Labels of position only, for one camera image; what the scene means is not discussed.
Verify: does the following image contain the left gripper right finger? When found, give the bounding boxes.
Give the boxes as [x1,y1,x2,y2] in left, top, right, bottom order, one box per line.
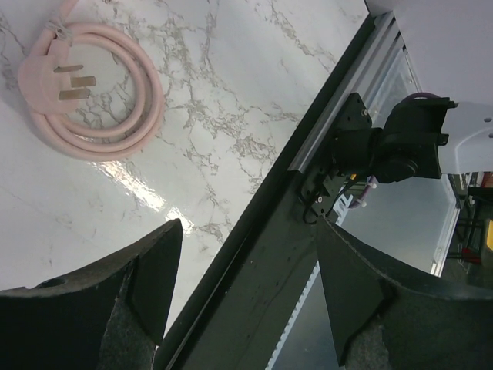
[316,221,492,369]

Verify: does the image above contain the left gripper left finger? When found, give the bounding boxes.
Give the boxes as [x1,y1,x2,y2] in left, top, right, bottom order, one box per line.
[1,220,183,369]

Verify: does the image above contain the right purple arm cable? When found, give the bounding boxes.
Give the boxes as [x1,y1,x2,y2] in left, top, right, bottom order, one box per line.
[350,92,436,211]

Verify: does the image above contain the pink coiled cable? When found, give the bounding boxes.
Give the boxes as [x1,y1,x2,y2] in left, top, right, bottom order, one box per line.
[17,0,166,160]

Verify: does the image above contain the aluminium rail bar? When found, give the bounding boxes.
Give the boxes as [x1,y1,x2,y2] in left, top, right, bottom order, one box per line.
[287,12,400,173]

